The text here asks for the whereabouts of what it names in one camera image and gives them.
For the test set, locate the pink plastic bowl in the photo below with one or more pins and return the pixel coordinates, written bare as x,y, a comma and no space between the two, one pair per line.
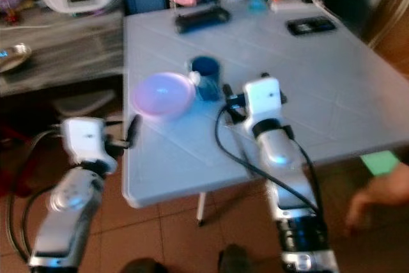
161,94

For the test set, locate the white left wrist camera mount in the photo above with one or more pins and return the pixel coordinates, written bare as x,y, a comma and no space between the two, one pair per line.
86,140

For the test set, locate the blue cup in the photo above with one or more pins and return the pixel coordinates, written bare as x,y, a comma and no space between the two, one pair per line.
206,76

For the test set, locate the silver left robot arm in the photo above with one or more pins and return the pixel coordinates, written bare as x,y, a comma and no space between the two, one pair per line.
67,222

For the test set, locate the long black case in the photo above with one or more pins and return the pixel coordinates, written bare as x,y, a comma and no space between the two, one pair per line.
202,18

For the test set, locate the round metal plate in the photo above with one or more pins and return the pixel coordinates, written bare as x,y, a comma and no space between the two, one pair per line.
14,57

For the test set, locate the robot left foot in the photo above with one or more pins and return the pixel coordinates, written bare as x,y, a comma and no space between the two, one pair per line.
138,266

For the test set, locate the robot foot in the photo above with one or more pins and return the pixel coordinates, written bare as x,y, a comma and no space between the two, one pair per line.
138,266
238,260

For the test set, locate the brown wooden door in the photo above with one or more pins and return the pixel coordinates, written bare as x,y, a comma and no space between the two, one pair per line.
393,17

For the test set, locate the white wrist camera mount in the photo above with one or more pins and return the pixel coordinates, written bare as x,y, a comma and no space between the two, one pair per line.
263,99
86,140

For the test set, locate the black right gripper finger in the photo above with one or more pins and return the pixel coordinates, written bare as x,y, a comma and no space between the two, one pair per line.
227,93

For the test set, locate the flat black remote control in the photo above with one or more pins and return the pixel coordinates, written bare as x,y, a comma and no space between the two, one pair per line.
311,25

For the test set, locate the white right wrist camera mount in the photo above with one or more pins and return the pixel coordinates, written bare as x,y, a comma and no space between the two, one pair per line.
263,99

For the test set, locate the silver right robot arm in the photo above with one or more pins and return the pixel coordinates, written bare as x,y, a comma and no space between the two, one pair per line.
284,177

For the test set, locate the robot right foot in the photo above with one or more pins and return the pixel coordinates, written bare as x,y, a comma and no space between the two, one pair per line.
238,260

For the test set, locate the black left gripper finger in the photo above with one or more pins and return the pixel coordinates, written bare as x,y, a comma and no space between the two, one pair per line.
135,129

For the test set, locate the green flat object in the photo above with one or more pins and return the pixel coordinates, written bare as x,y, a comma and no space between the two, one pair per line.
380,163

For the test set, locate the white bag under counter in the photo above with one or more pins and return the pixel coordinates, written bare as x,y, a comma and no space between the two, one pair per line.
86,102

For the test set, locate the grey stone counter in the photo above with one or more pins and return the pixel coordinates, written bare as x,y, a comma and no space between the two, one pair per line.
64,49

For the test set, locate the person's bare hand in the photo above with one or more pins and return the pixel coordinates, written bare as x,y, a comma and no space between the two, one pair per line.
383,193

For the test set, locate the white folding table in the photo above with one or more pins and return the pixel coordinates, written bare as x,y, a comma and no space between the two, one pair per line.
332,94

